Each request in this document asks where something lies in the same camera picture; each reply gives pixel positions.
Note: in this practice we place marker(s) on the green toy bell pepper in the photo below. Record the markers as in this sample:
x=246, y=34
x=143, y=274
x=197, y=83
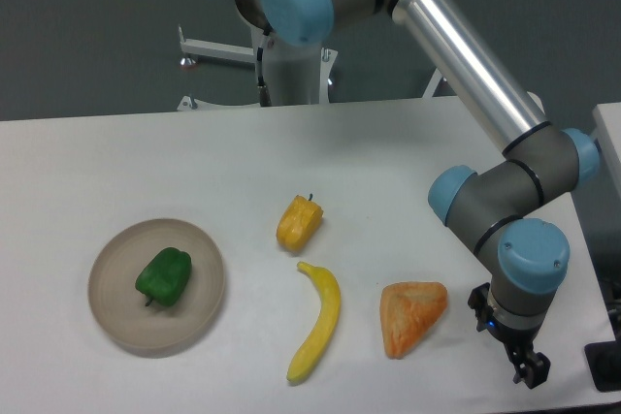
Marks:
x=165, y=277

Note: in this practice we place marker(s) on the white side table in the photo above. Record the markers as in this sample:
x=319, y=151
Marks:
x=601, y=147

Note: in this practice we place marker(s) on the beige round plate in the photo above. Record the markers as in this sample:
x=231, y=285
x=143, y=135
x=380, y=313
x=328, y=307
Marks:
x=119, y=309

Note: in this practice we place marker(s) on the yellow toy banana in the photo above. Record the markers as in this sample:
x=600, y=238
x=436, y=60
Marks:
x=309, y=354

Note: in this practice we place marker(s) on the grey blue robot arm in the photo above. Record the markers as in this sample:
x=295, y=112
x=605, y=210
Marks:
x=491, y=213

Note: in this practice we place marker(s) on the yellow toy bell pepper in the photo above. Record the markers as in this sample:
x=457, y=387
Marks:
x=298, y=223

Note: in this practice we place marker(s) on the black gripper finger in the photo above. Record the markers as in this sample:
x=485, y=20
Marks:
x=477, y=302
x=531, y=368

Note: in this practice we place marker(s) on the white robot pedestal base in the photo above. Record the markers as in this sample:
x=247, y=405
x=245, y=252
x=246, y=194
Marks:
x=372, y=60

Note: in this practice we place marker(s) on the orange triangular toy bread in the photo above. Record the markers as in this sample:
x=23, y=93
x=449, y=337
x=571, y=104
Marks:
x=407, y=311

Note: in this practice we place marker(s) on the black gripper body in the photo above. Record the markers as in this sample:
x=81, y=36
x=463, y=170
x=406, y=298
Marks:
x=513, y=331

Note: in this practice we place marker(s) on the black device at edge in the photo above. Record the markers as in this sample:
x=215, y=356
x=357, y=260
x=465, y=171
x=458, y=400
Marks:
x=603, y=359

